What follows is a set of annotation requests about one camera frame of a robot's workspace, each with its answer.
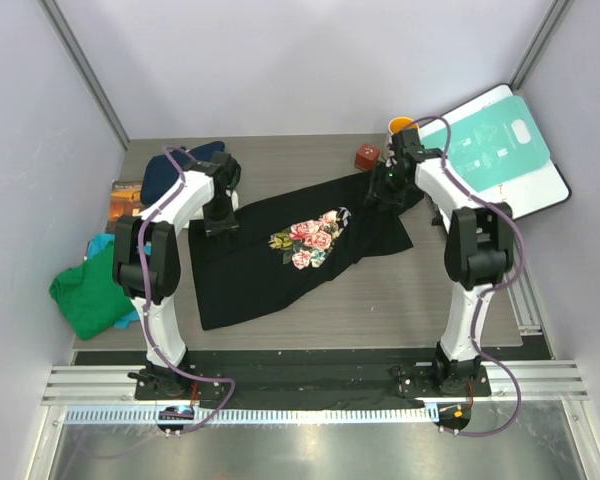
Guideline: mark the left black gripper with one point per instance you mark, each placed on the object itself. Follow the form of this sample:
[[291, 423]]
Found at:
[[227, 224]]

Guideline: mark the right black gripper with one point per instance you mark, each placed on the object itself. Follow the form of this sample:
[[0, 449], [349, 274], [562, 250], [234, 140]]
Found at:
[[392, 201]]

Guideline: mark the black t shirt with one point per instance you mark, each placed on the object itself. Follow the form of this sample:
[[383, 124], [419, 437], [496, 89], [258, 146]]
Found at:
[[287, 245]]

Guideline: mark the teal folding template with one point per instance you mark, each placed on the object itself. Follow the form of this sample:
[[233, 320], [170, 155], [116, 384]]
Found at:
[[498, 144]]

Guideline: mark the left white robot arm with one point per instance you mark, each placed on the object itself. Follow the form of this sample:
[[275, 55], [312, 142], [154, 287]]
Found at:
[[147, 266]]

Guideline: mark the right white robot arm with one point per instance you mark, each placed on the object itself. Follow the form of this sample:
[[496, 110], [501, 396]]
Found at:
[[477, 256]]

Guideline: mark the white folded shirt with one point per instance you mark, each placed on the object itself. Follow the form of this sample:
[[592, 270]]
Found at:
[[229, 195]]

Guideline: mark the red cube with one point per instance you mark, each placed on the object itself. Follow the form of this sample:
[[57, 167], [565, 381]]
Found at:
[[366, 157]]

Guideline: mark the white mug orange inside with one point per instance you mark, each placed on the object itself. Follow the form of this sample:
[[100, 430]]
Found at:
[[396, 125]]

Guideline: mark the navy blue folded shirt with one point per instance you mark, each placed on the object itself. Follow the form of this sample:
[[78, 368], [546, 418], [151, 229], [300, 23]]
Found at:
[[160, 175]]

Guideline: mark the brown picture book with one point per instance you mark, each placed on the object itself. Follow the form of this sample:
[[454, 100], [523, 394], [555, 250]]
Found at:
[[125, 200]]

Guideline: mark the turquoise shirt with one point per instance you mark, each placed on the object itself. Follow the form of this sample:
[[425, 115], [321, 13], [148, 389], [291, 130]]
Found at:
[[94, 247]]

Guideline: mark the bright green crumpled shirt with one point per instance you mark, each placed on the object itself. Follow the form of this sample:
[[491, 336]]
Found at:
[[88, 297]]

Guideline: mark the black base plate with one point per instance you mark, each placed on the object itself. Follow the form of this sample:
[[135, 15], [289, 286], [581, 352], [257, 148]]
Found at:
[[341, 379]]

